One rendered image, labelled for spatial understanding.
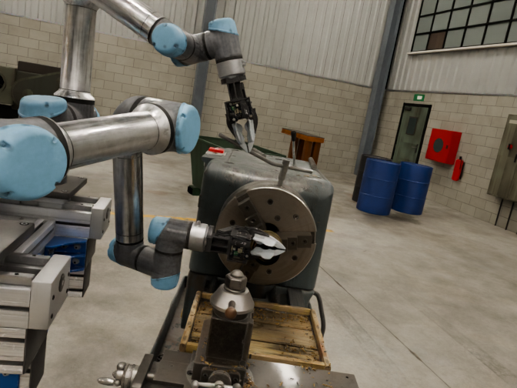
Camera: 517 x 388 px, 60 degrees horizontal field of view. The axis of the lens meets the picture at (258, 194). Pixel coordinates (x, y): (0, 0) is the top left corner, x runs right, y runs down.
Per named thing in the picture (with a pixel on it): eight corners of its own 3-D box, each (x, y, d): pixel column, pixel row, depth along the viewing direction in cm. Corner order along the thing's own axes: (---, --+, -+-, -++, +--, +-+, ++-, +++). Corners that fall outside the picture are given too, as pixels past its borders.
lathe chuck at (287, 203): (206, 261, 148) (231, 170, 142) (297, 285, 150) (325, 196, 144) (203, 271, 139) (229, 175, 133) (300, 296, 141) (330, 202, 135)
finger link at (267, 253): (283, 266, 117) (248, 260, 117) (282, 259, 123) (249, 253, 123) (285, 255, 117) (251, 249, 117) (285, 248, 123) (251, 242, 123)
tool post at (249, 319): (208, 339, 86) (215, 292, 84) (246, 345, 86) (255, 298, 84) (204, 361, 78) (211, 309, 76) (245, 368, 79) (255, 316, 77)
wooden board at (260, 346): (195, 302, 134) (196, 290, 133) (312, 321, 135) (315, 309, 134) (177, 359, 105) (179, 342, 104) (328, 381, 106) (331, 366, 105)
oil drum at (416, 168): (383, 205, 852) (393, 159, 835) (409, 208, 871) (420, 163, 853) (401, 213, 797) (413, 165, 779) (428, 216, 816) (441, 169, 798)
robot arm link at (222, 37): (209, 26, 126) (238, 18, 124) (218, 65, 128) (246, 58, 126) (200, 21, 118) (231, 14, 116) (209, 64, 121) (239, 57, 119)
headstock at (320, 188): (201, 225, 214) (214, 145, 206) (299, 241, 216) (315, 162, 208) (181, 271, 156) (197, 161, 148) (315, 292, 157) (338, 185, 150)
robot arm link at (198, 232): (191, 244, 124) (195, 216, 123) (208, 247, 124) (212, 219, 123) (187, 253, 117) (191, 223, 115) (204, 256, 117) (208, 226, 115)
